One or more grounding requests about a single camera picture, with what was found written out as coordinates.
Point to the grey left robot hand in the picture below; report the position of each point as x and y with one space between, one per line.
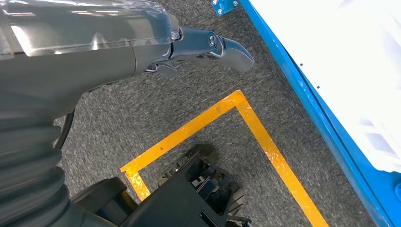
78 47

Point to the blue metal shelf rack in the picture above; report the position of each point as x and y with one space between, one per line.
313 103

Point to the yellow floor tape square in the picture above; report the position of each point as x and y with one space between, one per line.
194 123

